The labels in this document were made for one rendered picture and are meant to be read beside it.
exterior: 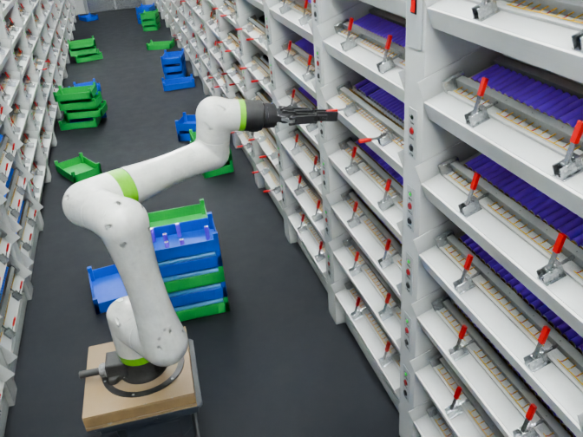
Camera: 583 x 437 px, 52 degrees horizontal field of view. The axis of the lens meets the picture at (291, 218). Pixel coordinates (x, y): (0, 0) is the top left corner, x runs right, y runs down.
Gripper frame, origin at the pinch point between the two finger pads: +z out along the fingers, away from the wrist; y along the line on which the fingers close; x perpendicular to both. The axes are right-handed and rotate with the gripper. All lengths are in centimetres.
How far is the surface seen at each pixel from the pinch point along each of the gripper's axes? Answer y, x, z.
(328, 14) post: -18.0, 27.4, 3.9
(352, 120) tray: 4.8, 0.0, 7.2
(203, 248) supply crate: -44, -70, -29
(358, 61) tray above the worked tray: 13.0, 19.4, 2.9
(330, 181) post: -17.9, -30.6, 12.1
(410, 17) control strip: 46, 36, -1
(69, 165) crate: -249, -115, -91
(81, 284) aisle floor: -92, -114, -80
